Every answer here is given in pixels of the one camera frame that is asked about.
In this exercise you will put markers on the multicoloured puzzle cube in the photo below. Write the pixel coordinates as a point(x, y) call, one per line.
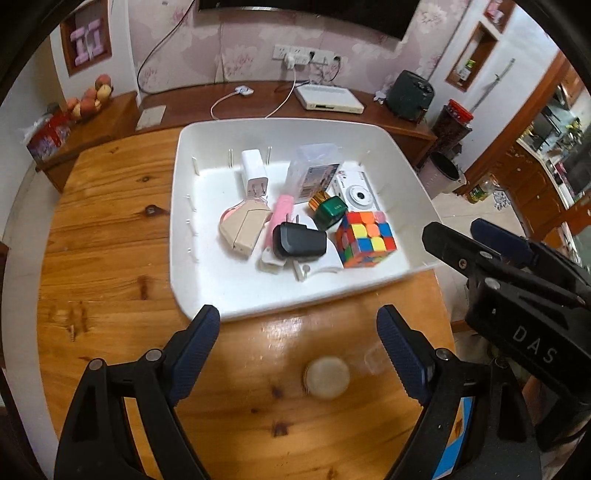
point(364, 240)

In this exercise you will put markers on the dark green toaster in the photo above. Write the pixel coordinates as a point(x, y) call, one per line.
point(408, 94)

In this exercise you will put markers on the red printed tin box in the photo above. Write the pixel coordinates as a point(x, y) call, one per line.
point(48, 138)

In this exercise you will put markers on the wooden kitchen cabinet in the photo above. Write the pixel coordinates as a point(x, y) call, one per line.
point(540, 194)

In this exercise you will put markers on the pink plastic bar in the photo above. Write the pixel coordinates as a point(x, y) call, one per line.
point(280, 217)

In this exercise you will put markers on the white charger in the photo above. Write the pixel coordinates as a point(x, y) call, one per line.
point(253, 166)

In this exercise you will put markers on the pile of peaches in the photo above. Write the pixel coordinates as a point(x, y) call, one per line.
point(90, 99)

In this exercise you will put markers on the beige tape dispenser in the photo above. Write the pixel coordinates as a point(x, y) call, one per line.
point(242, 230)

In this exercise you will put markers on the small clear plastic container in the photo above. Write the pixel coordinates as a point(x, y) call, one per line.
point(376, 360)

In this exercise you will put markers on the wooden sideboard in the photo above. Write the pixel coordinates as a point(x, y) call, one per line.
point(194, 99)

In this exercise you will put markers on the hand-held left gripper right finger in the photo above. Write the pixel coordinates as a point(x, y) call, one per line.
point(399, 350)

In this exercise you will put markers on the yellow green bottle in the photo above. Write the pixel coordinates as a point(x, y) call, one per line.
point(480, 194)

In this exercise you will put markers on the white set-top box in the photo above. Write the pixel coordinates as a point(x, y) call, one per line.
point(330, 97)

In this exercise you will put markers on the small white object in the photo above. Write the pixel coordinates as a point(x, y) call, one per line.
point(379, 97)

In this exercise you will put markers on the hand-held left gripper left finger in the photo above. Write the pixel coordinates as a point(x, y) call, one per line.
point(196, 350)

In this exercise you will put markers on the grey trash can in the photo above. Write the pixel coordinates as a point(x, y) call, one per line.
point(443, 175)

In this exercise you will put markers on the dark jar with red lid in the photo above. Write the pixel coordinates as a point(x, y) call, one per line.
point(450, 129)

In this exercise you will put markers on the green perfume bottle gold cap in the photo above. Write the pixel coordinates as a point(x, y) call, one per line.
point(331, 212)

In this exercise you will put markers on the grey pad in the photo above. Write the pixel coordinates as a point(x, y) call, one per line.
point(150, 117)

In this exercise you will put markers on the black television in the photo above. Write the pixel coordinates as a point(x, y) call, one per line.
point(300, 14)

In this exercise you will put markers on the round translucent lid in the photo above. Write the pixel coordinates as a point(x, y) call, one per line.
point(325, 378)

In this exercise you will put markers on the pink dumbbell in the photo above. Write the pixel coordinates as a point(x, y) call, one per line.
point(79, 44)
point(97, 37)

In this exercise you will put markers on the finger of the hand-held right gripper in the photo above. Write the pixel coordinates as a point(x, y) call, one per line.
point(501, 237)
point(450, 247)

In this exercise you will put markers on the white wall plug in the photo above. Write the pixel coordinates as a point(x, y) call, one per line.
point(291, 61)

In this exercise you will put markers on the translucent plastic box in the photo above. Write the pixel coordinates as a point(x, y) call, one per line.
point(295, 166)

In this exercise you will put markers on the white rectangular block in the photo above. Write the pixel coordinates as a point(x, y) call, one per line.
point(270, 263)

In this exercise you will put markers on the white wall socket strip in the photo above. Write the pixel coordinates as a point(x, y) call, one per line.
point(279, 50)

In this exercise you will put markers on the black charger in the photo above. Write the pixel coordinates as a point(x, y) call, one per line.
point(298, 242)

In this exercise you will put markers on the wooden door frame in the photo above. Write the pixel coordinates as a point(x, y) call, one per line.
point(526, 106)

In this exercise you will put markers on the wooden wall niche with bottles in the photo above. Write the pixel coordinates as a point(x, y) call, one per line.
point(480, 50)

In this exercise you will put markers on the white plastic bin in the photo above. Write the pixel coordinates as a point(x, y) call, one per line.
point(207, 277)

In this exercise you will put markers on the blue printed card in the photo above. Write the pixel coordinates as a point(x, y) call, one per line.
point(461, 415)

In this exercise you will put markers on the white compact camera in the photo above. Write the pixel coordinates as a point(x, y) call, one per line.
point(358, 196)

